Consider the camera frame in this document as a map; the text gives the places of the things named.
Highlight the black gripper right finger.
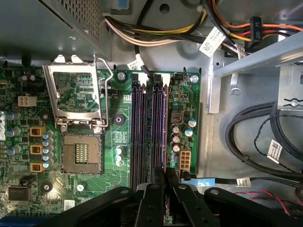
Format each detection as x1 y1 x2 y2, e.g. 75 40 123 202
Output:
167 167 303 227

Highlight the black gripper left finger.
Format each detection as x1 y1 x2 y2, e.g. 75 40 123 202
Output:
35 166 166 227

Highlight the black RAM slot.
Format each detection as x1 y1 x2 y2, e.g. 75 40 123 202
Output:
152 85 162 171
161 85 169 168
142 85 152 187
131 85 143 187

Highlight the beige power connector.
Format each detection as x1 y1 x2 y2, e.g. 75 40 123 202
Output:
179 149 192 171

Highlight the black open PC case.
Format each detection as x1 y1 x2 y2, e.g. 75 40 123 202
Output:
0 0 303 227

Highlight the green motherboard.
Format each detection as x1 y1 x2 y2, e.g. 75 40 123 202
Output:
0 66 203 227

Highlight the CPU socket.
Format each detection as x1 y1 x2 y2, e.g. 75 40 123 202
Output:
60 132 103 175

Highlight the blue expansion slot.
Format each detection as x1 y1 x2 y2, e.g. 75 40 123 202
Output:
0 216 42 227

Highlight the metal socket cover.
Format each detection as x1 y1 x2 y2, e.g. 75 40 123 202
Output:
42 54 105 123

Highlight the white four pin connector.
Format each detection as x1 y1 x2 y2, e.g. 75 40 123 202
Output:
18 95 38 107

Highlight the grey metal drive cage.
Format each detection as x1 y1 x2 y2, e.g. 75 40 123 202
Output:
205 30 303 114

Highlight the black power connector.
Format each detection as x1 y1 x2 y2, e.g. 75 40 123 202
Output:
250 16 262 48

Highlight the grey power supply unit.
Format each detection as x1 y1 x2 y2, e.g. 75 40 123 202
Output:
0 0 113 62

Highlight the blue tabbed data cable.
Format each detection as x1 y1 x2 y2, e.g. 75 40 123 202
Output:
181 176 303 190

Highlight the thick black cable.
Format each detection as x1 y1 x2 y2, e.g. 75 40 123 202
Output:
224 101 303 183

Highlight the thin black tagged cable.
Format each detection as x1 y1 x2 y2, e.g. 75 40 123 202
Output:
134 0 157 80

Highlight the white yellow black wire bundle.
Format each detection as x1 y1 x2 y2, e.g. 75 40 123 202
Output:
103 0 237 47

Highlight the orange red yellow wire bundle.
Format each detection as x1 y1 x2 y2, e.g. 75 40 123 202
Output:
213 20 303 43

